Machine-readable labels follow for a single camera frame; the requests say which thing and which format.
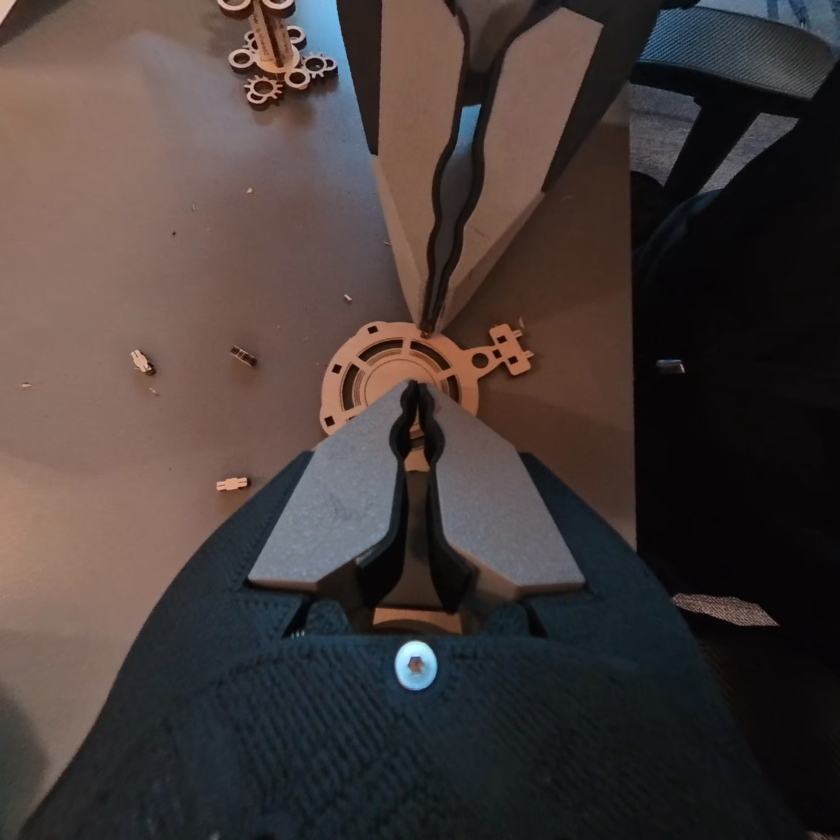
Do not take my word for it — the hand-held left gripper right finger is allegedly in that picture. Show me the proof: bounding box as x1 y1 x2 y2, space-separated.
417 381 587 614

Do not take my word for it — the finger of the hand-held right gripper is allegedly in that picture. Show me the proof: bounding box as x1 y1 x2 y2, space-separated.
336 0 469 329
425 0 652 331

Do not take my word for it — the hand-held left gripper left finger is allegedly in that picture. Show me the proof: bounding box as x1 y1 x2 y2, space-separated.
246 379 421 614

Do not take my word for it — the round wooden model part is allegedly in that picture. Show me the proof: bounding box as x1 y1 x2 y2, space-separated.
317 320 536 475

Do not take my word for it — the wooden gear model assembly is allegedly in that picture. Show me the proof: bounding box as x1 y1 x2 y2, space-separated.
217 0 340 110

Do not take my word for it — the grey office chair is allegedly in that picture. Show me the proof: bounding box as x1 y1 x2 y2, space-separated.
630 0 840 198

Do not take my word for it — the dark bag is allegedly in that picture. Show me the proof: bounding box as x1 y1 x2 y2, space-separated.
631 98 840 595

